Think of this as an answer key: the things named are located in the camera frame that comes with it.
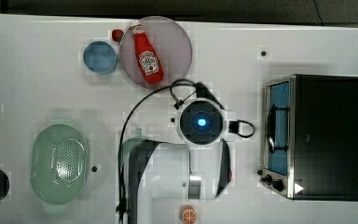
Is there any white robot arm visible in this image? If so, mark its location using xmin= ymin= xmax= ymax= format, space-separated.
xmin=124 ymin=98 xmax=231 ymax=224

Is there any black toaster oven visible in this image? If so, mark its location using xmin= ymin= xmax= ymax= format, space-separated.
xmin=258 ymin=74 xmax=358 ymax=202

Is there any red ketchup bottle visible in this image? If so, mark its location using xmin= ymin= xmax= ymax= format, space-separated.
xmin=131 ymin=21 xmax=164 ymax=84

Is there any grey round plate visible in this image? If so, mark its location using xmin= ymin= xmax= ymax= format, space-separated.
xmin=119 ymin=16 xmax=193 ymax=90

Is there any blue bowl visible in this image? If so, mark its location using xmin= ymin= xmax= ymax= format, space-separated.
xmin=83 ymin=41 xmax=117 ymax=74

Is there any orange slice toy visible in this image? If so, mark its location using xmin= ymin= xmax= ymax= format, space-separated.
xmin=180 ymin=205 xmax=198 ymax=224

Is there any green colander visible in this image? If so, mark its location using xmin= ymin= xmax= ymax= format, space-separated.
xmin=30 ymin=124 xmax=90 ymax=214

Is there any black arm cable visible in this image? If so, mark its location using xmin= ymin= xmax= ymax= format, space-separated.
xmin=115 ymin=78 xmax=256 ymax=218

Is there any green pot with handle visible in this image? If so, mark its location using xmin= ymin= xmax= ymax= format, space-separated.
xmin=118 ymin=137 xmax=145 ymax=166

